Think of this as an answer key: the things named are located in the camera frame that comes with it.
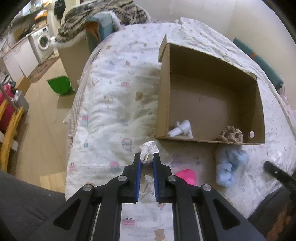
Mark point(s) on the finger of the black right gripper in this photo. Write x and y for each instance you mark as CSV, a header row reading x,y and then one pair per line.
x,y
284,178

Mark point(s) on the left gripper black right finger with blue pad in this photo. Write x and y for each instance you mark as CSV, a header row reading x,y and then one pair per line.
x,y
199,212

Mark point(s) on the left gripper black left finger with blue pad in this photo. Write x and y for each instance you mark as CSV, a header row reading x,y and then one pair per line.
x,y
93,213

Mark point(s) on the pink rubber duck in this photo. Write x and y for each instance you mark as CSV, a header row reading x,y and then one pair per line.
x,y
188,175

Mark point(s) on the light blue fuzzy sock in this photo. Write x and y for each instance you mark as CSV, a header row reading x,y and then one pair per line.
x,y
228,159

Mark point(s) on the white scrunchie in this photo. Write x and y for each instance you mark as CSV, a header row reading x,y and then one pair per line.
x,y
147,151

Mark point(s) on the grey trouser leg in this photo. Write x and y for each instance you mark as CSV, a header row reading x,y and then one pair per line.
x,y
24,207

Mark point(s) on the beige brown scrunchie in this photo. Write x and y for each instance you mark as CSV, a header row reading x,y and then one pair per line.
x,y
231,134

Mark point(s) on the white patterned bed quilt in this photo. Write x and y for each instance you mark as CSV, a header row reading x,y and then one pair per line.
x,y
115,108

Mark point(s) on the teal bolster pillow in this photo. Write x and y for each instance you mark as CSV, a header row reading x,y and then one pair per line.
x,y
270,73

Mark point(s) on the open cardboard box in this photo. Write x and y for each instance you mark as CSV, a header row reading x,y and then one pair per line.
x,y
208,92

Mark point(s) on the green dustpan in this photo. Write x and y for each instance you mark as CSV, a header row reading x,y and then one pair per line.
x,y
60,85

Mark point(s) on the grey storage bin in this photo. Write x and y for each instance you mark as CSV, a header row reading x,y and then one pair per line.
x,y
20,101

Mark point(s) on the patterned floor rug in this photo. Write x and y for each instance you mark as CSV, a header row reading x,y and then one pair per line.
x,y
40,70

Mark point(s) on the tall cardboard box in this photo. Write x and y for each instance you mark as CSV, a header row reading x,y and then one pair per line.
x,y
74,59

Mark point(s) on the white kitchen cabinet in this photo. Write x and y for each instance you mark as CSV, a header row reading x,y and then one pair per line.
x,y
20,60

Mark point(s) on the white washing machine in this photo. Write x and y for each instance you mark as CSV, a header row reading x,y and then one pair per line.
x,y
41,44

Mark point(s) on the teal fleece-lined jacket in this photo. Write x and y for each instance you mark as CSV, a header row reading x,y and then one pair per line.
x,y
101,27

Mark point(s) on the striped knit blanket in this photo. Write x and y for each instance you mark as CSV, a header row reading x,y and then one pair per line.
x,y
72,29

